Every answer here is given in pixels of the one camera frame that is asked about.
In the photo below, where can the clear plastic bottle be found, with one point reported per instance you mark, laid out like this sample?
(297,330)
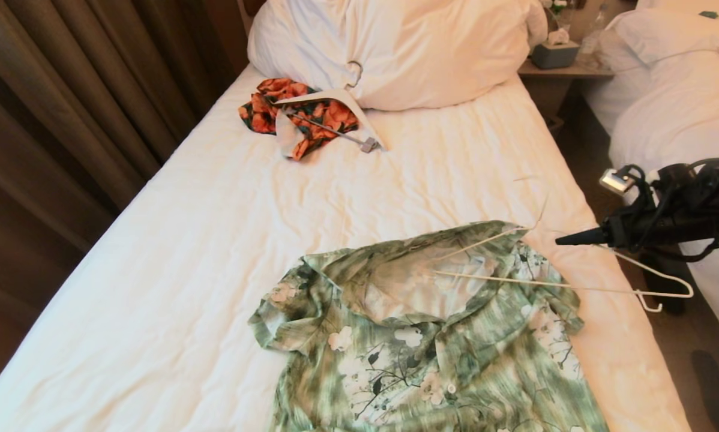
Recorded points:
(593,35)

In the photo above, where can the large white pillow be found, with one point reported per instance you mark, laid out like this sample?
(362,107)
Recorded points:
(425,48)

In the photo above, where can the white flowers in vase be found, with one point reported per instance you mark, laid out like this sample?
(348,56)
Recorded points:
(556,6)

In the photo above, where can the orange floral garment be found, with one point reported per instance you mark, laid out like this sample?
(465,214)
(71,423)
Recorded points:
(263,114)

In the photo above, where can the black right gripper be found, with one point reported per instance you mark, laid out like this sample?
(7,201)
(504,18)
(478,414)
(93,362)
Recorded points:
(635,234)

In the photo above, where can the grey tissue box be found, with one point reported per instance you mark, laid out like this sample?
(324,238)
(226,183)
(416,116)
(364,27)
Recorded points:
(554,55)

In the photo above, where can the white clip hanger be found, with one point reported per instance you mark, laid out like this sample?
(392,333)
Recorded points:
(341,97)

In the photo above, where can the wooden nightstand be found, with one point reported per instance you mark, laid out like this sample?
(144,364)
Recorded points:
(545,90)

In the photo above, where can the white duvet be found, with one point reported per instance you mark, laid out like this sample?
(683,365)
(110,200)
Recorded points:
(683,108)

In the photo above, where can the small green card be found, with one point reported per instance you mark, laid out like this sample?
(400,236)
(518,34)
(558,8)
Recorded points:
(708,15)

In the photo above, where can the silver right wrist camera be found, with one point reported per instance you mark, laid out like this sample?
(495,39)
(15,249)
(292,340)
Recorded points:
(616,181)

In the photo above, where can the green floral shirt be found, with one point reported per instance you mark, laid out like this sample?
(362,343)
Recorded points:
(395,360)

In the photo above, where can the white bed mattress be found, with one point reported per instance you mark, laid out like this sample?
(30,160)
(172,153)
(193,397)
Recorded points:
(713,276)

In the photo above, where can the black slipper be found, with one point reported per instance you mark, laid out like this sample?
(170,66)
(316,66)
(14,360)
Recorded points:
(665,300)

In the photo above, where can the wooden headboard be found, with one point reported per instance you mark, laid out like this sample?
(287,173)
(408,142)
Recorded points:
(257,6)

